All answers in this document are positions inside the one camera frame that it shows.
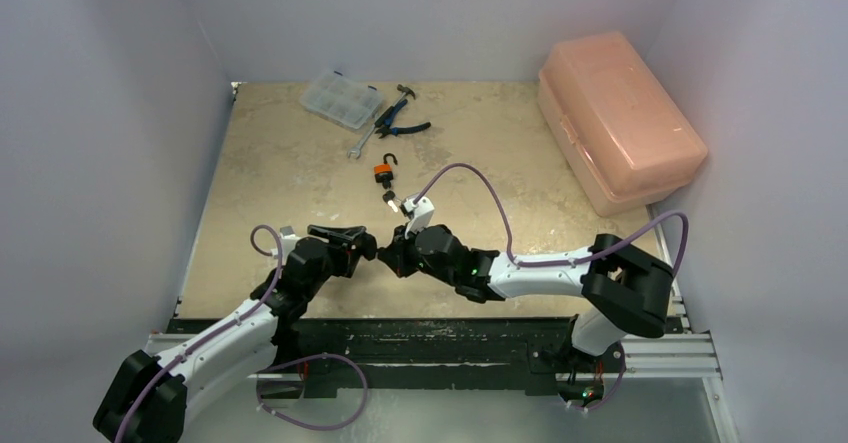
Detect black key bunch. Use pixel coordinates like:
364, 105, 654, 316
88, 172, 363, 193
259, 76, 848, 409
382, 189, 403, 213

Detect orange black padlock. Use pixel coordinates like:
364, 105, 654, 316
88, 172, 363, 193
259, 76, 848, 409
374, 153, 398, 189

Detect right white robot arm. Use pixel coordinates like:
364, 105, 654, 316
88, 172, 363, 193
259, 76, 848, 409
377, 225, 675, 370

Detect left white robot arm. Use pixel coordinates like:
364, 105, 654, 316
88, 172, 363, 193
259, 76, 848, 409
93, 225, 377, 442

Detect silver wrench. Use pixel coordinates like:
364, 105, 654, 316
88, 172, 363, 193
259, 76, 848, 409
347, 127, 375, 159

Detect clear plastic organizer box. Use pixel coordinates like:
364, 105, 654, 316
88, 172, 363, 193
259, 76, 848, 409
299, 70, 384, 131

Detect small hammer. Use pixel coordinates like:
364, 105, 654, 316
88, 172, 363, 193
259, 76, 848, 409
374, 84, 417, 126

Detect pink plastic storage box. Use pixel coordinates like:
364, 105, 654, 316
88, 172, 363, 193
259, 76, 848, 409
537, 32, 708, 217

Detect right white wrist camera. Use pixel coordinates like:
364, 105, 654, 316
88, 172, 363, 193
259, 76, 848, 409
400, 195, 435, 239

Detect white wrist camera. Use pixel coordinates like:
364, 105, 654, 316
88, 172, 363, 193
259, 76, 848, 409
400, 195, 435, 239
270, 226, 300, 260

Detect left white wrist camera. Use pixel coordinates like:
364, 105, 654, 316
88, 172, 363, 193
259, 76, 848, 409
270, 226, 300, 260

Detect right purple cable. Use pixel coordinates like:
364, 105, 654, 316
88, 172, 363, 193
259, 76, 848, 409
413, 162, 690, 415

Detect blue handled pliers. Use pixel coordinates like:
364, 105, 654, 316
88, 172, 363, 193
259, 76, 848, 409
373, 99, 433, 140

